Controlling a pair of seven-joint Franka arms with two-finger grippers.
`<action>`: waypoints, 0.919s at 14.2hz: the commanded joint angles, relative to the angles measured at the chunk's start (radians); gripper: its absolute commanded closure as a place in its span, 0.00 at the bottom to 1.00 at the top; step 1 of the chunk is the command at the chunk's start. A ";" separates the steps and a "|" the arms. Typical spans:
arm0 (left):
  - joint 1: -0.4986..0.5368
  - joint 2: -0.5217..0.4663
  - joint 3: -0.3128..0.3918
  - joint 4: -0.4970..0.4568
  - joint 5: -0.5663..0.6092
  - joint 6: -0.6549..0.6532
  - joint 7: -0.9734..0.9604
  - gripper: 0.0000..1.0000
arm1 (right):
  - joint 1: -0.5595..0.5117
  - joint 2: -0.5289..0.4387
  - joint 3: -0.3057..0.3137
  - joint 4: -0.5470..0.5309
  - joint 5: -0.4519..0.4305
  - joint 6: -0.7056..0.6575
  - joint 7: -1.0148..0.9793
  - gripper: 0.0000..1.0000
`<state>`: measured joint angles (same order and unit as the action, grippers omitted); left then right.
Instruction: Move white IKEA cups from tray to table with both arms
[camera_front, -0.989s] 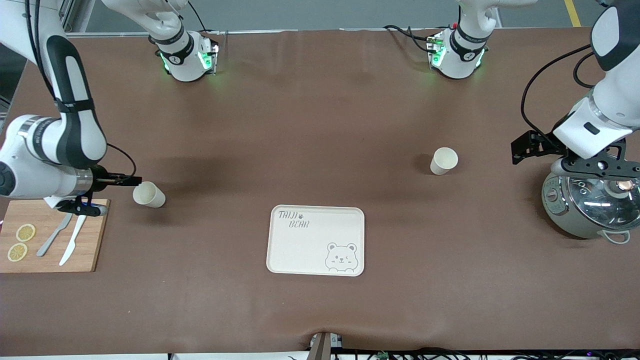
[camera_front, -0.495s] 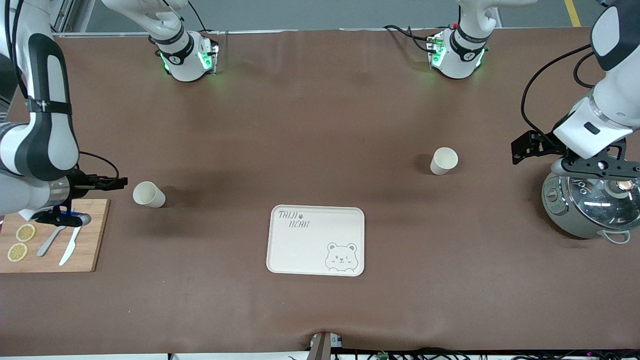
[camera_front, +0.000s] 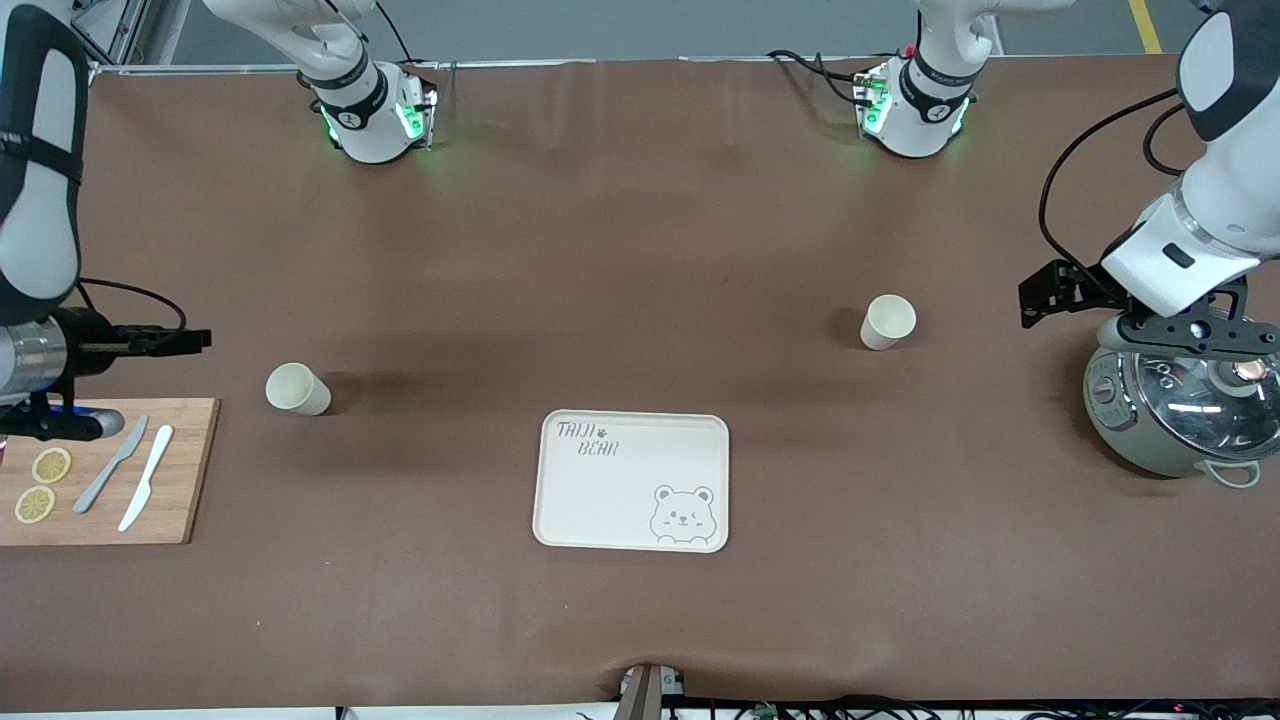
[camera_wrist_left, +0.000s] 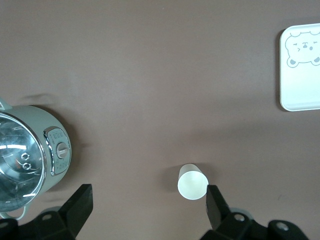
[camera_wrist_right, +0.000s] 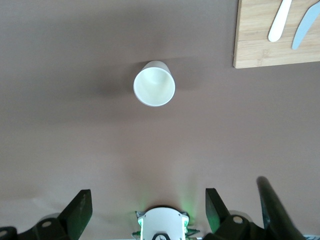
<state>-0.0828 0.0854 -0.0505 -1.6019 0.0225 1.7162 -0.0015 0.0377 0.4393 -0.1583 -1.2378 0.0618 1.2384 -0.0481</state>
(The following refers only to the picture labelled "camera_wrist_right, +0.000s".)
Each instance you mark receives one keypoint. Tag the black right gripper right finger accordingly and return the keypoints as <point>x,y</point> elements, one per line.
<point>220,220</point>

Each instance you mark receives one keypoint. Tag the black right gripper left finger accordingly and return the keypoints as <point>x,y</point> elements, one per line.
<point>75,217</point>

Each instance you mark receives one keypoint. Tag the white plastic cup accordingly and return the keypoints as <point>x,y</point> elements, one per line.
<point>153,86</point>

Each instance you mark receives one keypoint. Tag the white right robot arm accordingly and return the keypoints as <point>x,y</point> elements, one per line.
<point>162,222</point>

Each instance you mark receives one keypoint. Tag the bamboo cutting board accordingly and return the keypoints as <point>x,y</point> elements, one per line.
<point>255,50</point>

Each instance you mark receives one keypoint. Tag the white plastic knife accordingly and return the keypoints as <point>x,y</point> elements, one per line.
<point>278,22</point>

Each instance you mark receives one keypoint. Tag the grey plastic knife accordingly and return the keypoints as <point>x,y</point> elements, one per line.
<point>303,27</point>

